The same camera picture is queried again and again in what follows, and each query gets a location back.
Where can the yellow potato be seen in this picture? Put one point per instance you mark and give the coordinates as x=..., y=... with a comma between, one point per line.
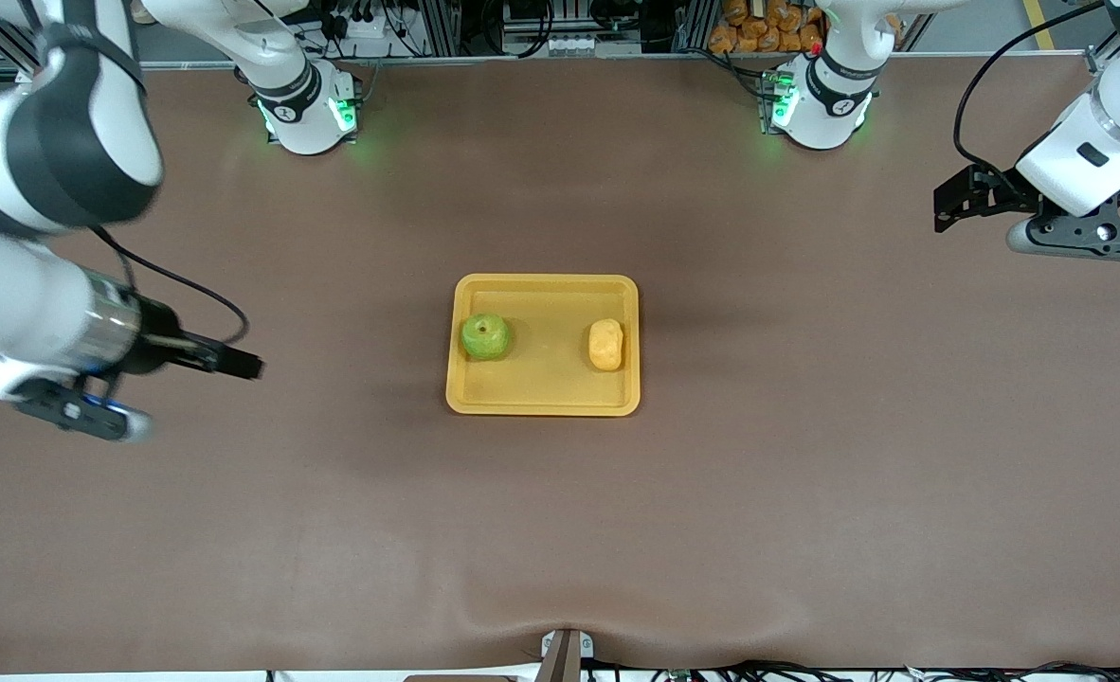
x=605, y=344

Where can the brown table mat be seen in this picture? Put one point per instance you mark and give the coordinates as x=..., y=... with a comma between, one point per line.
x=560, y=530

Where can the yellow plastic tray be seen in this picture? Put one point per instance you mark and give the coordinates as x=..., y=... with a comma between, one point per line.
x=546, y=379

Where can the metal table edge rail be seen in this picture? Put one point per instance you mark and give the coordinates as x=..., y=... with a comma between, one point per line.
x=522, y=60

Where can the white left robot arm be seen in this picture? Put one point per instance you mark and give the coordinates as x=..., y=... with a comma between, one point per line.
x=1081, y=161

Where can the white power strip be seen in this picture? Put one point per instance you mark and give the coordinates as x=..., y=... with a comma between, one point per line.
x=363, y=21

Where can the bag of orange snacks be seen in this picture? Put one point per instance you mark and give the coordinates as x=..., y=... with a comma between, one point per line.
x=768, y=28

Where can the green apple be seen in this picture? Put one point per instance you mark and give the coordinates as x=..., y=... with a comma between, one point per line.
x=485, y=338

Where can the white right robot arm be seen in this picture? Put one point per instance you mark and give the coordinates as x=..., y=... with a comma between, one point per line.
x=20, y=303

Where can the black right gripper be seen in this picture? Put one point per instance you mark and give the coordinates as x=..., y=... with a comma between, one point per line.
x=156, y=343

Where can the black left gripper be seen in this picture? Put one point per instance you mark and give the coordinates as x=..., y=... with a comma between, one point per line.
x=993, y=194

